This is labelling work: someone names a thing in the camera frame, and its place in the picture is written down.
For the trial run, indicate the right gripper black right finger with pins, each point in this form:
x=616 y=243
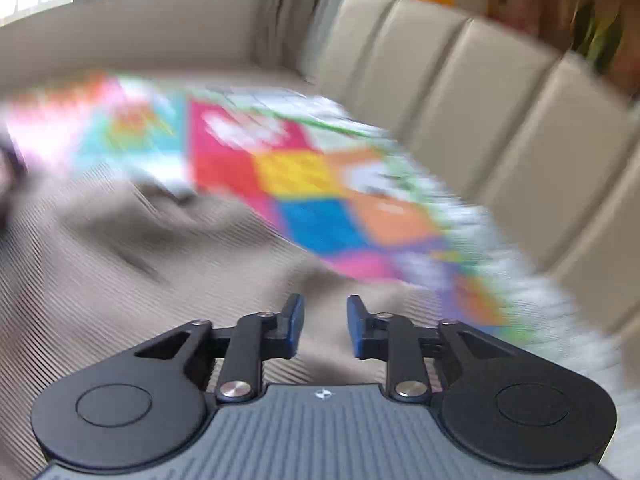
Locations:
x=396 y=341

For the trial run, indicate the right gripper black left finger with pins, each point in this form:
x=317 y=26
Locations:
x=255 y=339

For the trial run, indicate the striped beige knit garment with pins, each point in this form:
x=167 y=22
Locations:
x=92 y=266

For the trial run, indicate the colourful patchwork cartoon blanket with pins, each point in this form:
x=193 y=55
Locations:
x=336 y=187

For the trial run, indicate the beige padded headboard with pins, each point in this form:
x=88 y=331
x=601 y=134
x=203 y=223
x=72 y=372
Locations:
x=506 y=123

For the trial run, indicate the beige window curtain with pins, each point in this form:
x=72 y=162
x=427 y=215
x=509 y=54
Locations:
x=291 y=34

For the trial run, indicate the pink plush toy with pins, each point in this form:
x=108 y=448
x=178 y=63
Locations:
x=521 y=15

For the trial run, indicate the green leafy potted plant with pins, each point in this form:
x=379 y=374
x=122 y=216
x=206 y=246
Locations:
x=596 y=40

